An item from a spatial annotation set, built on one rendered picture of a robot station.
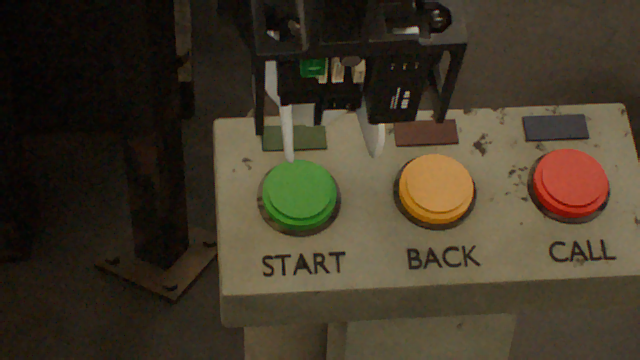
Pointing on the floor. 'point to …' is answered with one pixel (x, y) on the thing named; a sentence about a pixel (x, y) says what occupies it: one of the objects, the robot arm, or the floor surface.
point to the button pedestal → (426, 238)
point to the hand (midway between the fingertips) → (316, 92)
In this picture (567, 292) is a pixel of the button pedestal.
